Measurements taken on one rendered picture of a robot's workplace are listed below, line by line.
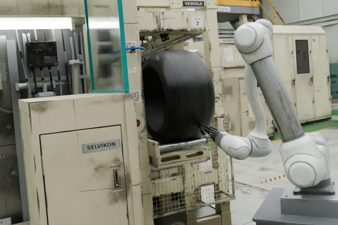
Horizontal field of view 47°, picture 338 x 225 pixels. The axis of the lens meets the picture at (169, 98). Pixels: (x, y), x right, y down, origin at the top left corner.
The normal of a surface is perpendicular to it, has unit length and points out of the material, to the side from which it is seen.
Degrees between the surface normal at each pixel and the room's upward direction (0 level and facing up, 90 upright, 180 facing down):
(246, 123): 90
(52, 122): 90
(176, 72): 61
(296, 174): 97
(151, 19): 90
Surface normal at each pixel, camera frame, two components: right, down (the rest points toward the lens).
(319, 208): -0.43, 0.08
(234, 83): -0.82, 0.09
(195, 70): 0.32, -0.51
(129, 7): 0.42, 0.01
